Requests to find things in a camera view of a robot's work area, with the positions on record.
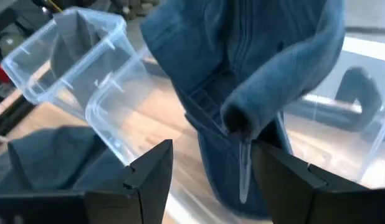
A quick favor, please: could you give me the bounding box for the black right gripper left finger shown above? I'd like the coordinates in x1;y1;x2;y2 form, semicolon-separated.
0;139;174;224

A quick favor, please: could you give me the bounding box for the clear plastic storage bin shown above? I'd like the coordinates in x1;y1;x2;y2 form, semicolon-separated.
85;34;385;224
1;6;142;121

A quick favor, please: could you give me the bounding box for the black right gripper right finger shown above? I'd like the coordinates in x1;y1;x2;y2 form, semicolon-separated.
251;140;385;224

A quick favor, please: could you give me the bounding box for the yellow power cord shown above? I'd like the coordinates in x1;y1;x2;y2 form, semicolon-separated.
45;0;64;13

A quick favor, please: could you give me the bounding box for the red object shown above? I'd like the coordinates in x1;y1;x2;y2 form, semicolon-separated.
0;62;11;84

